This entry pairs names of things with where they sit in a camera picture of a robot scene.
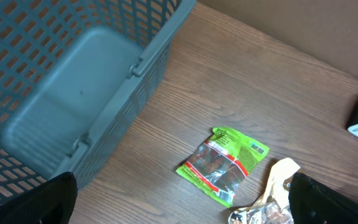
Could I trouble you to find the beige nut snack bag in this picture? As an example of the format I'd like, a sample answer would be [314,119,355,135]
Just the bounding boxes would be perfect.
[228,157,300,224]

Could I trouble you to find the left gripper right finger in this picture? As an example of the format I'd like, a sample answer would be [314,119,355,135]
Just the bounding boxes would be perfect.
[288,172,358,224]

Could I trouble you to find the green snack bag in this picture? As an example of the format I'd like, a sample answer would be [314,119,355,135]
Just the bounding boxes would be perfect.
[176,127,270,207]

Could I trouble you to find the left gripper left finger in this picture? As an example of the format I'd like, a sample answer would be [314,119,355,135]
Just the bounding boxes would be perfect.
[0,172,78,224]

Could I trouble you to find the grey plastic shopping basket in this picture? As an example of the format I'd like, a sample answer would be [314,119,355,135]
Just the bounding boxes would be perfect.
[0,0,195,205]

